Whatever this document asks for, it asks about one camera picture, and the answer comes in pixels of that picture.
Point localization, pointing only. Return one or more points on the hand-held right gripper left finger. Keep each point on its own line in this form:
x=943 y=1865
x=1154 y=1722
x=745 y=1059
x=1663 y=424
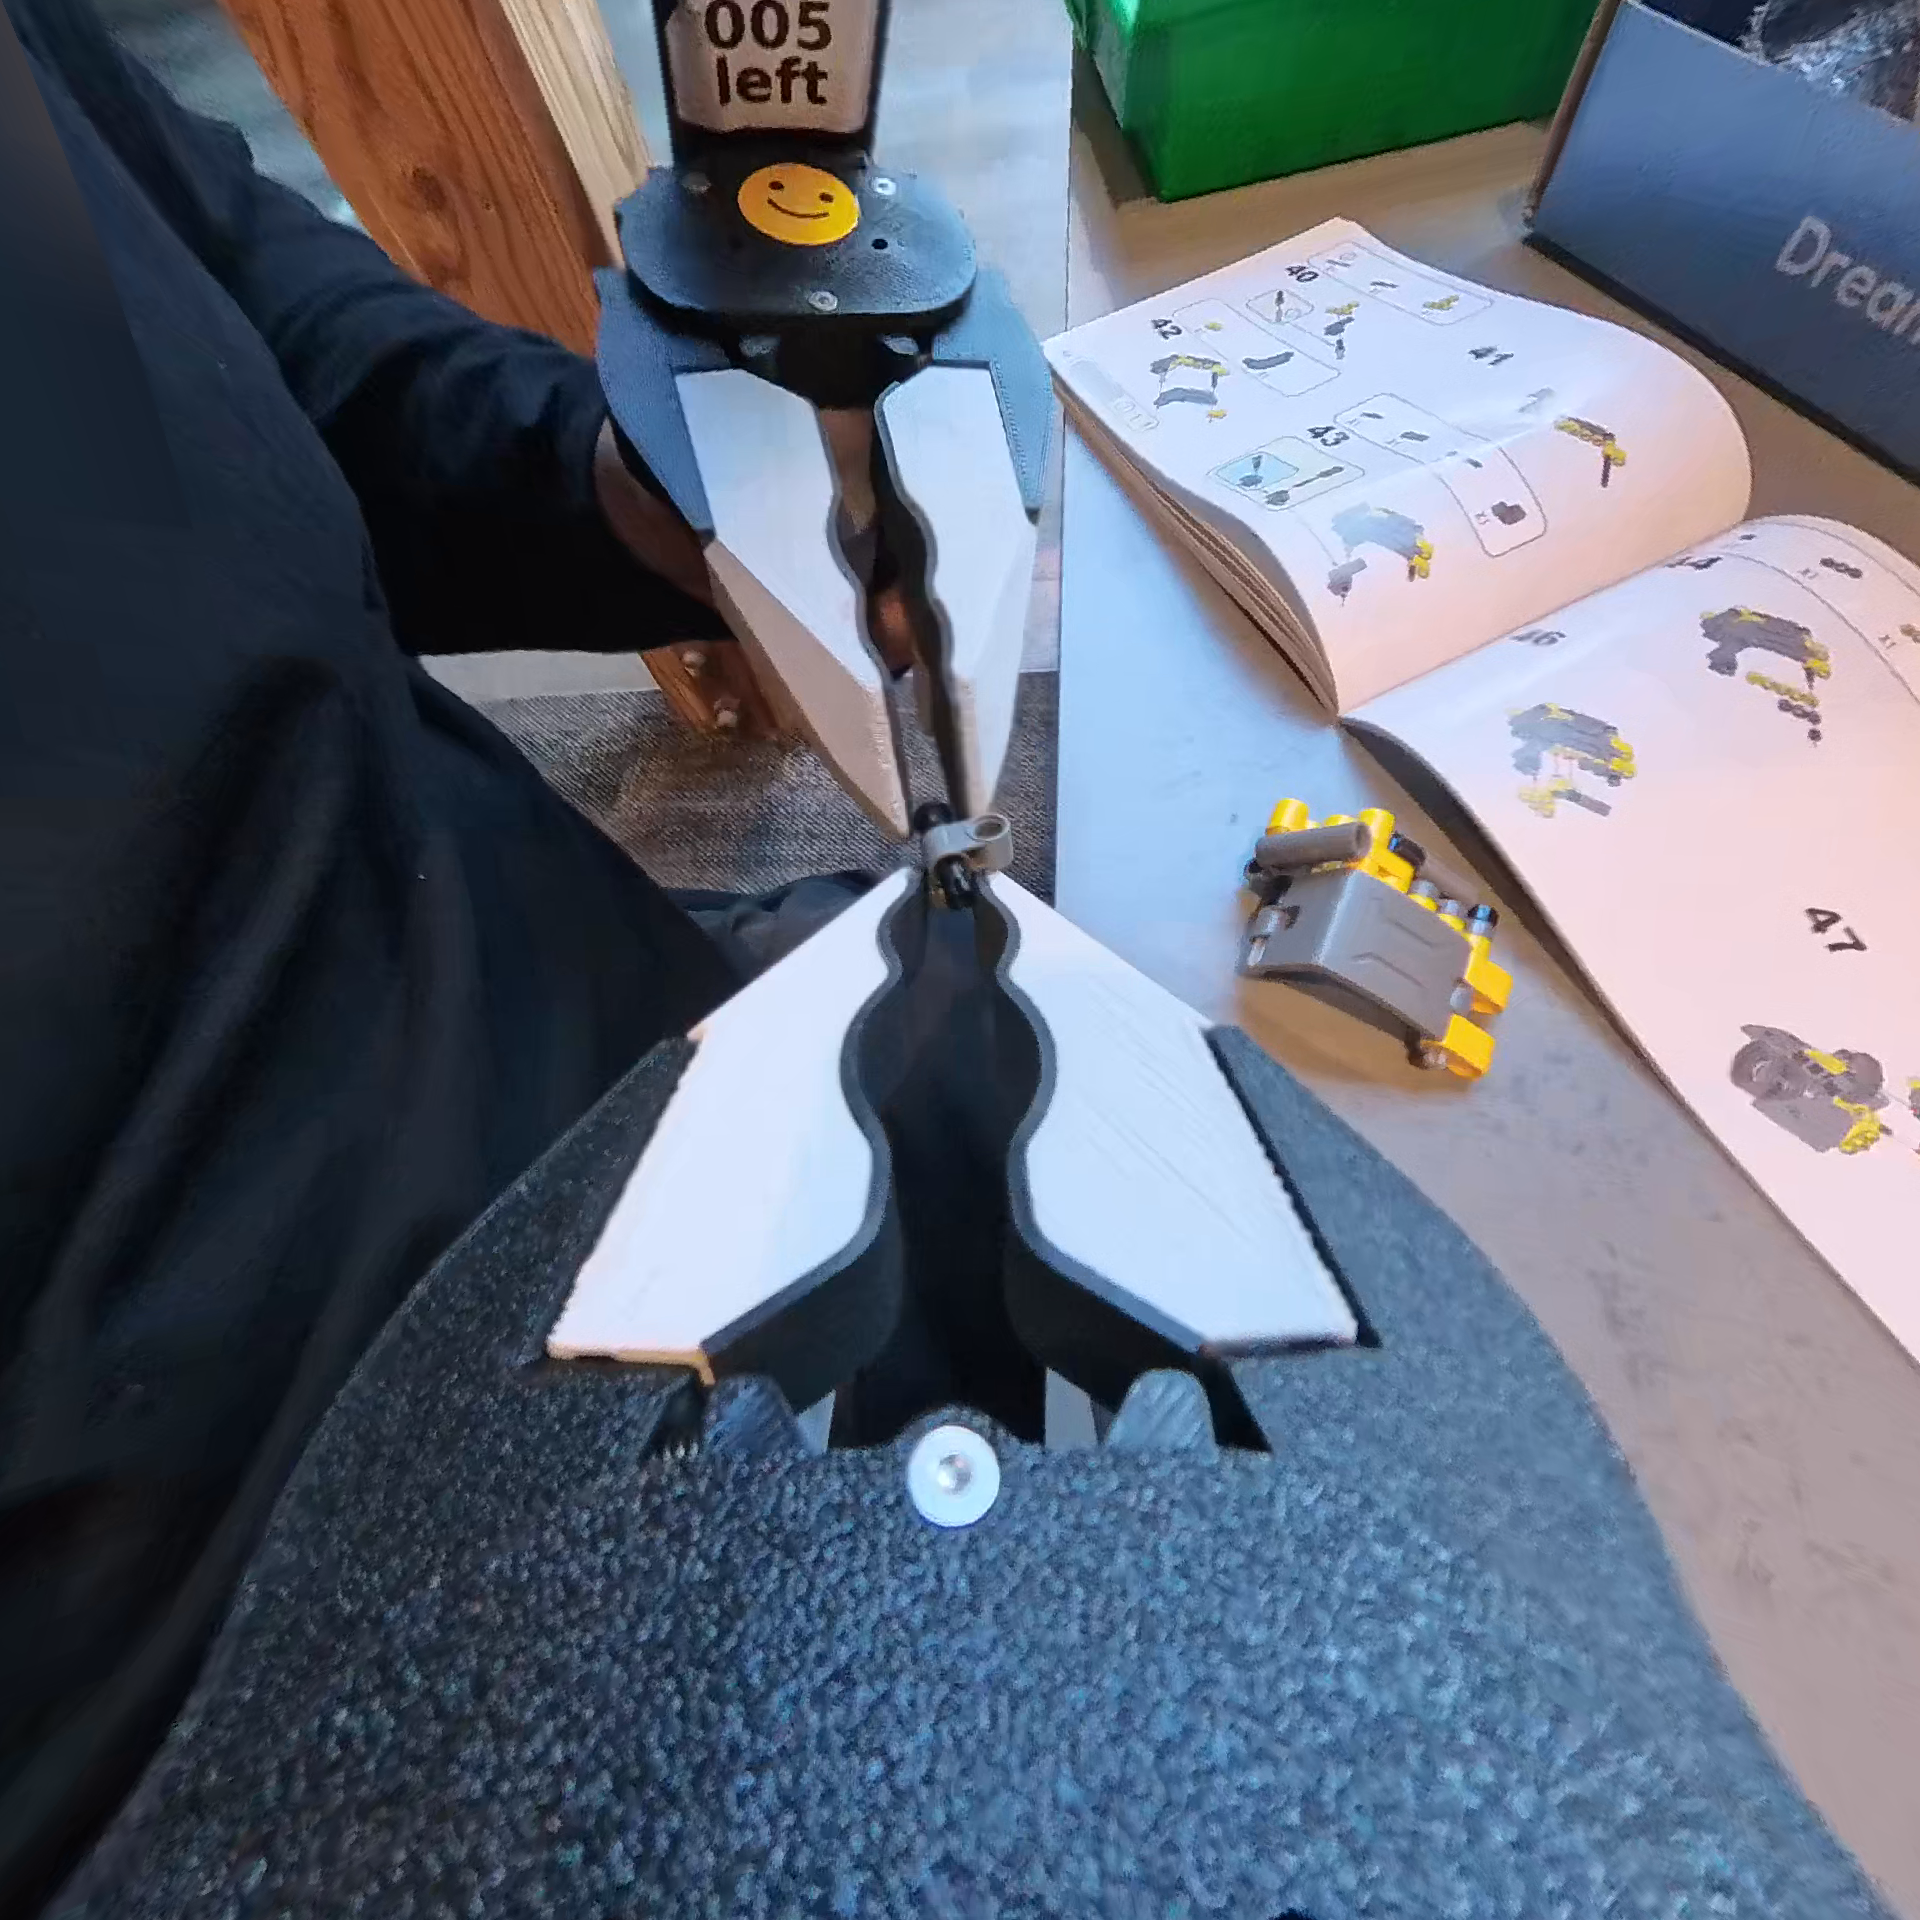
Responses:
x=722 y=1185

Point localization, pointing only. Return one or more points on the clear plastic bag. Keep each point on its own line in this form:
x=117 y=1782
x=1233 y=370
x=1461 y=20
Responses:
x=1846 y=43

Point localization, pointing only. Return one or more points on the grey yellow brick subassembly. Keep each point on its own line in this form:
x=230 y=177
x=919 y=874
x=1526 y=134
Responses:
x=1366 y=945

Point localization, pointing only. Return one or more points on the green plastic bin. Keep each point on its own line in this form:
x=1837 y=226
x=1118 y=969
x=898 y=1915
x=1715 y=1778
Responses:
x=1321 y=89

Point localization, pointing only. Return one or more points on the person's left hand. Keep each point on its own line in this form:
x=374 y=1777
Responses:
x=661 y=547

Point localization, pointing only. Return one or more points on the grey connector with black pin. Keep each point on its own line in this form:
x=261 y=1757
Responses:
x=961 y=843

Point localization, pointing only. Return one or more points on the white building instruction booklet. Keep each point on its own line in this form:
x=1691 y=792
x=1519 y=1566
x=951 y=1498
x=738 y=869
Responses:
x=1501 y=451

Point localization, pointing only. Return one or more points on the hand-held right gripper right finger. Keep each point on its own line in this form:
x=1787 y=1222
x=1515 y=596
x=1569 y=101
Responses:
x=1172 y=1170

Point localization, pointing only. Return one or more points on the person's left forearm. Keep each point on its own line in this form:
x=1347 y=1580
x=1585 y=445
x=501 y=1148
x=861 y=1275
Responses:
x=451 y=451

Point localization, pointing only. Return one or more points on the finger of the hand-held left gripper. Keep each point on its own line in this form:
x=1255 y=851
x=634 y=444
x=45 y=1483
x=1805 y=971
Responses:
x=781 y=569
x=975 y=569

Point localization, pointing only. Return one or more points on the dark grey cardboard box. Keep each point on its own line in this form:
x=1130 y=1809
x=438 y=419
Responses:
x=1725 y=240

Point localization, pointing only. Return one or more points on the wooden desk leg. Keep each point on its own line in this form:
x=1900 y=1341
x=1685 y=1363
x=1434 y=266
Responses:
x=451 y=149

